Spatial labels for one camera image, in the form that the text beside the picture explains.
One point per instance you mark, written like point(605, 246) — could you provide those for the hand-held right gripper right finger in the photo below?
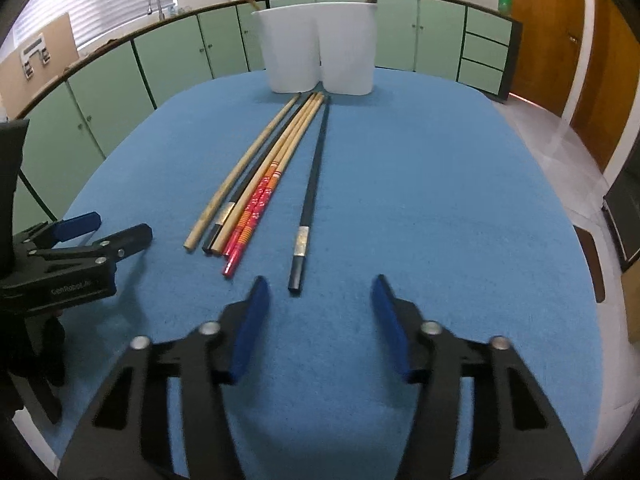
point(392, 325)

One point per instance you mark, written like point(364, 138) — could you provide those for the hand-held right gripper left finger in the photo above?
point(250, 325)

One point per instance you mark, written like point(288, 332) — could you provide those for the brown wooden furniture piece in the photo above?
point(591, 260)

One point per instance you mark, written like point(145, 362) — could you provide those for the white two-compartment utensil holder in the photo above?
point(295, 50)

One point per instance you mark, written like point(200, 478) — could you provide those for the brown wooden door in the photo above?
point(545, 35)
point(610, 80)

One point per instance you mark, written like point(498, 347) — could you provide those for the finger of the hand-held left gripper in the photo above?
point(130, 240)
point(80, 226)

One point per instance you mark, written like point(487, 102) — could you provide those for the blue table mat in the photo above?
point(425, 185)

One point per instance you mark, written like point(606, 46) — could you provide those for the white bracket device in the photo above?
point(35, 52)

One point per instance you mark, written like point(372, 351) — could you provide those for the chrome kitchen faucet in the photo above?
point(159, 7)

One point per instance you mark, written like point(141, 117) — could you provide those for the light wooden chopstick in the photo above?
point(240, 172)

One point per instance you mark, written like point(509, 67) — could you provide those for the cardboard board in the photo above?
point(50, 85)

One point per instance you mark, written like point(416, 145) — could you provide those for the green base cabinets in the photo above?
point(170, 60)

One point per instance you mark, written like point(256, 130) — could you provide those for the black chopstick with silver band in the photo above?
point(312, 185)
point(212, 241)

